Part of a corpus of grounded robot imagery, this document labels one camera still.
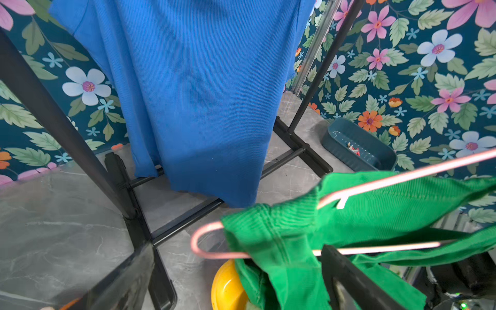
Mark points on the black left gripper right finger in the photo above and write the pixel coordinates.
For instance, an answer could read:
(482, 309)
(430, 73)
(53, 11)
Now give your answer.
(338, 270)

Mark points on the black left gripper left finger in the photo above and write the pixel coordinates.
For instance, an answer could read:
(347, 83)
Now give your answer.
(123, 288)

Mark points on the green tank top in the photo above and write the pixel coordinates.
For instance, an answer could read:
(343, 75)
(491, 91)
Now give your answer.
(283, 272)

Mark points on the pink wire hanger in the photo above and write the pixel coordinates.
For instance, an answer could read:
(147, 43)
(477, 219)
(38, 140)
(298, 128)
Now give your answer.
(346, 209)

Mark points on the red clothespin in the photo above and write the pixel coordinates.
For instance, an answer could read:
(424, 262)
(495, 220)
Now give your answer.
(353, 149)

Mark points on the blue tank top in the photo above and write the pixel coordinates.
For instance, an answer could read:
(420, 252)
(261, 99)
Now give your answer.
(199, 82)

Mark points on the yellow plastic tray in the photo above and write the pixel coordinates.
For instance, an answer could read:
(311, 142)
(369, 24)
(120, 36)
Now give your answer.
(227, 292)

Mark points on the dark teal plastic bin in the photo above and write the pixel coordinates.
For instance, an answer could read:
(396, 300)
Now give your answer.
(374, 154)

